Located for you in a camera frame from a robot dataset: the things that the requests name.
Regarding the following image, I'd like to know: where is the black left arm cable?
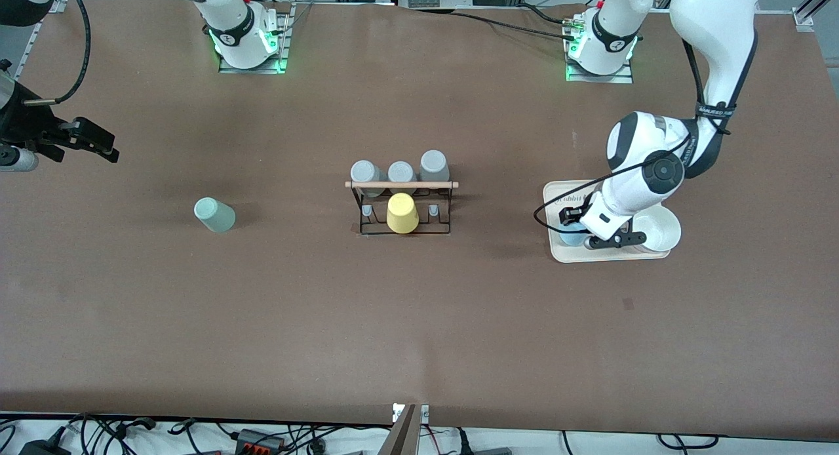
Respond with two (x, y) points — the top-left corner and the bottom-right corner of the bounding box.
(534, 39), (761, 236)

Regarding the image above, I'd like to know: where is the pale green cup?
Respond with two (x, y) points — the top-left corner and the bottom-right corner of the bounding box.
(194, 197), (236, 233)

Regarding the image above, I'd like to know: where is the light blue cup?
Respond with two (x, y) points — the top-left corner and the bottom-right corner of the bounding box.
(557, 223), (591, 248)

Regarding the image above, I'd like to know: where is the beige plastic tray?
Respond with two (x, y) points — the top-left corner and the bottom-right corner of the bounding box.
(543, 180), (673, 264)

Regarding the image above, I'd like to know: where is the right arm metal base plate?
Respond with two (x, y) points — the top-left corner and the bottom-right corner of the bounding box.
(218, 3), (290, 74)

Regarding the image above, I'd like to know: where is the aluminium edge rail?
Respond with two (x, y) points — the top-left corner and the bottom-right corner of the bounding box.
(13, 0), (68, 79)

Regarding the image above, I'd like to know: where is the black wire cup rack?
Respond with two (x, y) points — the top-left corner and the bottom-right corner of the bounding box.
(345, 176), (459, 237)

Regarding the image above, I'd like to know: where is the grey cup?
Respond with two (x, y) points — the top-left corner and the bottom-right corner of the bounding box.
(419, 150), (451, 193)
(387, 161), (418, 195)
(350, 160), (387, 198)

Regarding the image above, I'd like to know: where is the long black table cable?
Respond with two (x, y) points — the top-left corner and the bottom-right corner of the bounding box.
(452, 9), (572, 39)

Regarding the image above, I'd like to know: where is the black power plug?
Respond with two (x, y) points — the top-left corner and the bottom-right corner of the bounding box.
(18, 429), (73, 455)

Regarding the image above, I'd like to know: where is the short black table cable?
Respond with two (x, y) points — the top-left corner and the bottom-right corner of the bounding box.
(518, 4), (581, 27)

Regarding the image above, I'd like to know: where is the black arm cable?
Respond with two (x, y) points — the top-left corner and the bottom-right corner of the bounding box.
(56, 0), (90, 103)
(534, 39), (761, 236)

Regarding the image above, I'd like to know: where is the white bowl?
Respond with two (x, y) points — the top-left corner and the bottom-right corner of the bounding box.
(631, 206), (682, 254)

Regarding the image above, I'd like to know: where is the yellow cup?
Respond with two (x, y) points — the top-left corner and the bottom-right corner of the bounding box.
(386, 193), (420, 234)

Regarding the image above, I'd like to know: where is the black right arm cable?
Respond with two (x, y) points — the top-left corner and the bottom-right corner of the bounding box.
(56, 0), (90, 103)

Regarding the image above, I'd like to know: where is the black adapter with orange clips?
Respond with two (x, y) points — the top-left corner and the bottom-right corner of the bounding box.
(236, 429), (286, 453)

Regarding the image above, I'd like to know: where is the black looped floor cable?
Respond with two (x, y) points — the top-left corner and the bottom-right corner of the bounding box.
(657, 433), (720, 450)

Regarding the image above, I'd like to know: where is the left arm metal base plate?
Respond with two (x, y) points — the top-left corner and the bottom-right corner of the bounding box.
(565, 16), (634, 84)

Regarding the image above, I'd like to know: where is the grey camera mount bar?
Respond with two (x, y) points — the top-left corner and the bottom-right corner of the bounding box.
(377, 404), (421, 455)

